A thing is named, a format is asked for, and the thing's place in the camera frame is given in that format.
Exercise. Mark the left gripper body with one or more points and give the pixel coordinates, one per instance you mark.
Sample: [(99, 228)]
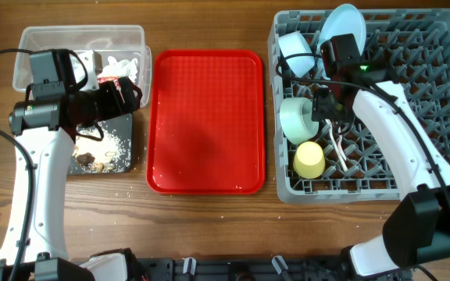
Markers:
[(103, 103)]

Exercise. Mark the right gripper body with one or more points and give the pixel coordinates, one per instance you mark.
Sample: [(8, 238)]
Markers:
[(324, 108)]

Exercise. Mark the red strawberry cake wrapper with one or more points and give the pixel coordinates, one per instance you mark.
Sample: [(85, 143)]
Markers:
[(111, 86)]

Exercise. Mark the white tissue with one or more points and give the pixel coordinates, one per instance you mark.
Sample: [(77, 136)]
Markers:
[(120, 68)]

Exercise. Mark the white plastic spoon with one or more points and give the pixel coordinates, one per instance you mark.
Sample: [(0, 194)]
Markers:
[(334, 143)]

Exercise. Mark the mint green bowl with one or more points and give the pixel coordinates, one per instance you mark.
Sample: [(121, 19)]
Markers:
[(296, 120)]

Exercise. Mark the rice and food scraps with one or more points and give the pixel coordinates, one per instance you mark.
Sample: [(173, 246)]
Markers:
[(110, 155)]

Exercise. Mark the yellow plastic cup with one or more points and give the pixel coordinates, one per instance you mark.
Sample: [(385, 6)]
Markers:
[(309, 161)]

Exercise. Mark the light blue bowl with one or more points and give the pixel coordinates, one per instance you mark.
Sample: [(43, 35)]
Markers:
[(295, 48)]

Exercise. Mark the light blue plate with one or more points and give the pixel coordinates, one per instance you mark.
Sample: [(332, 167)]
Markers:
[(345, 19)]

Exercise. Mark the white plastic fork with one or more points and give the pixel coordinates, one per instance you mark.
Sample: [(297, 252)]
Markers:
[(340, 149)]

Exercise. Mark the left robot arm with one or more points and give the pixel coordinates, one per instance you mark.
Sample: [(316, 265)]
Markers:
[(43, 131)]

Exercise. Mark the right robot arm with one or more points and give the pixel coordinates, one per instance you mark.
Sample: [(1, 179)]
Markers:
[(418, 231)]

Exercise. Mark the grey dishwasher rack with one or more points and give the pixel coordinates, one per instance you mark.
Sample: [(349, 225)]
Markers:
[(416, 43)]

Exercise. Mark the clear plastic waste bin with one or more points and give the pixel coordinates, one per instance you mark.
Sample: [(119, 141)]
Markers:
[(119, 41)]

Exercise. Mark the black food waste tray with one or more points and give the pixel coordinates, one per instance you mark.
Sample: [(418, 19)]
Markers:
[(123, 126)]

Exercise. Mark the red plastic tray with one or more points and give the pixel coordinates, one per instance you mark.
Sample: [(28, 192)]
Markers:
[(207, 128)]

